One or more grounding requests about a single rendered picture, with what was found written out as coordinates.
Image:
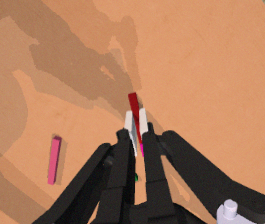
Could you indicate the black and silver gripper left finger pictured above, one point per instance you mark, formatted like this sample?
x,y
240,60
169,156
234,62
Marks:
x,y
79,199

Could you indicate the red rod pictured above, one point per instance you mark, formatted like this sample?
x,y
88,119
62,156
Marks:
x,y
135,110

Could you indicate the pink rod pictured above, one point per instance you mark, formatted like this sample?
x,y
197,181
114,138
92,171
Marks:
x,y
54,158

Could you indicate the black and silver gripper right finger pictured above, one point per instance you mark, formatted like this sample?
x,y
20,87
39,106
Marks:
x,y
232,202

